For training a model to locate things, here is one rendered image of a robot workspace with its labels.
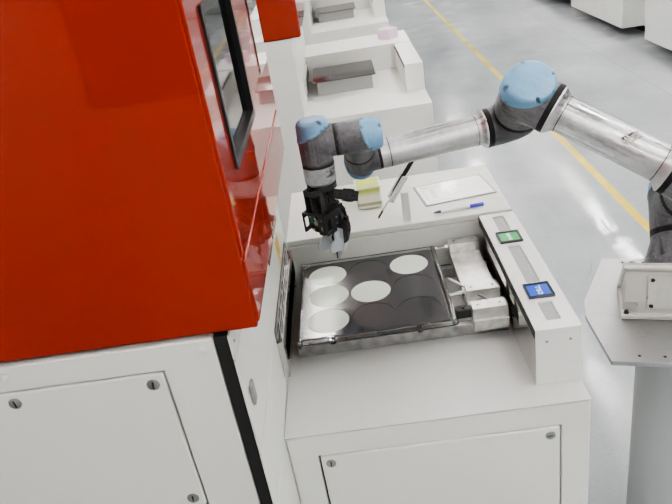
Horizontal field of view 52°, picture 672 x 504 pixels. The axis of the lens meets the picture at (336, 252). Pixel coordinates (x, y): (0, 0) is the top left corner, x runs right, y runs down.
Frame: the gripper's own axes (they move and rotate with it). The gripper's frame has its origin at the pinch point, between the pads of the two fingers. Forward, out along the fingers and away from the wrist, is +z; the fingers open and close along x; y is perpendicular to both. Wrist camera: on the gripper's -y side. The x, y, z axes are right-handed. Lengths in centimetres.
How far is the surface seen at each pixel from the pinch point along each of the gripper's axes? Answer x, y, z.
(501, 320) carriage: 41.1, -3.6, 12.2
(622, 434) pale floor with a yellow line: 51, -71, 100
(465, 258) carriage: 21.3, -25.4, 11.3
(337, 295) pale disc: 1.6, 5.7, 9.1
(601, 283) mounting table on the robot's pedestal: 54, -35, 18
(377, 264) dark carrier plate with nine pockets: 2.5, -11.5, 9.3
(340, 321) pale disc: 9.1, 14.7, 9.3
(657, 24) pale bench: -63, -579, 73
